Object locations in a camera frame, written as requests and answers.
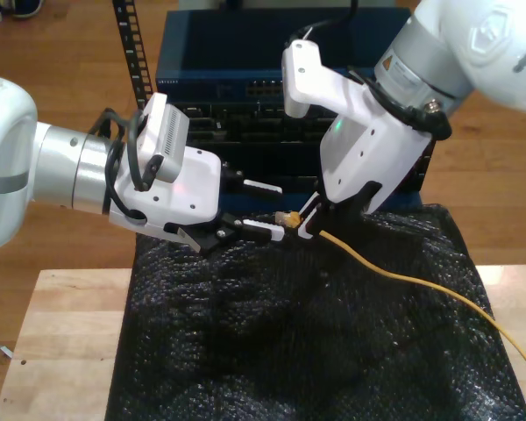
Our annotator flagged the yellow network cable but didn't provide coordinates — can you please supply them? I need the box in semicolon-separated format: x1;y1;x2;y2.
274;209;526;396

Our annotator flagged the blue rack base unit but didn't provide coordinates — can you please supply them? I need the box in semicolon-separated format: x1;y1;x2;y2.
217;191;423;217

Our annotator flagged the black rack server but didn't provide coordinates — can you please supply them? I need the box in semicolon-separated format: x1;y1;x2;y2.
174;99;338;146

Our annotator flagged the black bubble wrap mat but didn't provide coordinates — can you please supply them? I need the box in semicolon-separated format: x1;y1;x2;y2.
104;203;526;421

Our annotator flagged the dark blue shoe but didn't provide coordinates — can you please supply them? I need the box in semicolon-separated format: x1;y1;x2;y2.
12;0;45;18

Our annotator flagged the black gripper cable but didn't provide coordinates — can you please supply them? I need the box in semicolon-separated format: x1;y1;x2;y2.
348;65;453;142
87;109;148;220

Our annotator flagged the blue network switch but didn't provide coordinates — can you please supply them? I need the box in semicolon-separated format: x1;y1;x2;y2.
154;7;416;104

